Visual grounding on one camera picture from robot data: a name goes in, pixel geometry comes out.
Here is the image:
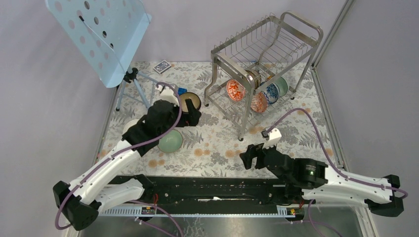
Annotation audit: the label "light blue perforated music stand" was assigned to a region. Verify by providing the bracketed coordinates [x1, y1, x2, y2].
[45, 0, 152, 108]

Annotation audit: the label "blue white patterned bowl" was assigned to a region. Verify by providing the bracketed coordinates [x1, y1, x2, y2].
[261, 83, 279, 105]

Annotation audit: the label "floral patterned table mat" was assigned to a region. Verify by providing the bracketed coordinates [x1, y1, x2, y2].
[96, 62, 343, 178]

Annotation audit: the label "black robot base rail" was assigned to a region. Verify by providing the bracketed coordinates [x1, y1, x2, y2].
[110, 174, 308, 215]

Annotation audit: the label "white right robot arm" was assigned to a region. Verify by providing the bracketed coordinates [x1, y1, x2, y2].
[239, 144, 404, 217]

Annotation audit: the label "pale green bowl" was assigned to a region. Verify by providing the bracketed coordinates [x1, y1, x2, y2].
[274, 77, 289, 97]

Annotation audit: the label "blue plastic toy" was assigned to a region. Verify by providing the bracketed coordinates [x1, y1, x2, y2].
[178, 87, 187, 95]

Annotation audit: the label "stainless steel dish rack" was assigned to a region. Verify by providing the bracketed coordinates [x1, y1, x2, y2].
[203, 11, 324, 141]

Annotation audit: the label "light green celadon bowl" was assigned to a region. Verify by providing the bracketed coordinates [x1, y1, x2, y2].
[158, 130, 183, 154]

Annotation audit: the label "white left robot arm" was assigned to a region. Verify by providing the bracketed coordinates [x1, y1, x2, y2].
[53, 99, 202, 231]

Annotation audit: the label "orange patterned bowl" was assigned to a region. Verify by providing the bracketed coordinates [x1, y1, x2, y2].
[226, 79, 246, 102]

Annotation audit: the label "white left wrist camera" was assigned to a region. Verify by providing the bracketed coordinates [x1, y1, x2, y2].
[156, 85, 179, 107]

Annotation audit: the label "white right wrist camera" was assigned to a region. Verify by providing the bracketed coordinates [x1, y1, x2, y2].
[261, 128, 282, 149]

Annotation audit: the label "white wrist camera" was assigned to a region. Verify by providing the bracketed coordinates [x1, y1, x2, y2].
[261, 128, 282, 149]
[156, 85, 179, 107]

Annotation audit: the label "blue playing card box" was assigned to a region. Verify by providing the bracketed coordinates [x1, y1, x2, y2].
[153, 60, 171, 75]

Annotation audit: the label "orange white bowl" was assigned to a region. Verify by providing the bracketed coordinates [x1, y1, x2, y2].
[123, 119, 139, 134]

